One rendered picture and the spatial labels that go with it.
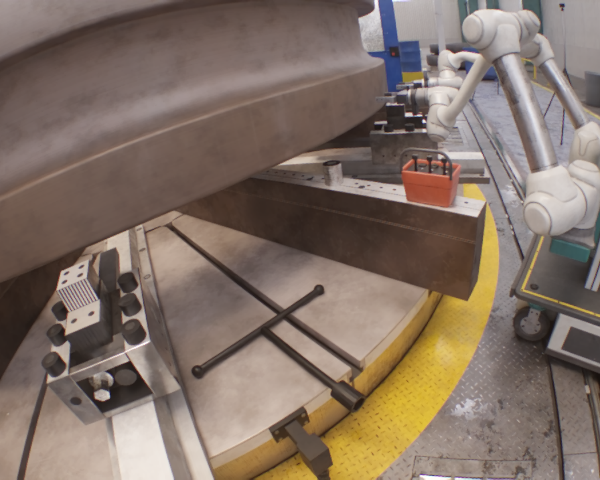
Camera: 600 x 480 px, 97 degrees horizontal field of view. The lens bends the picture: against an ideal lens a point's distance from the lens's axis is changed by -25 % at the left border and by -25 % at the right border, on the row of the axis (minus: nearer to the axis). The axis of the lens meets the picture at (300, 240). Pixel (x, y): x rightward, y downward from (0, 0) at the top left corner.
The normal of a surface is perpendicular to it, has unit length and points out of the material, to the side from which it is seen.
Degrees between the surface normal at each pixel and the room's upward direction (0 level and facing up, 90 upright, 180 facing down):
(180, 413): 0
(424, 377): 0
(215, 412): 0
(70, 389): 90
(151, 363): 90
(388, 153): 90
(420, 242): 90
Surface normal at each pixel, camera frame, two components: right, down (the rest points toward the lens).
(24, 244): 0.38, 0.42
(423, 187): -0.57, 0.59
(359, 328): -0.17, -0.85
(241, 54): 0.69, 0.26
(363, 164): -0.33, 0.23
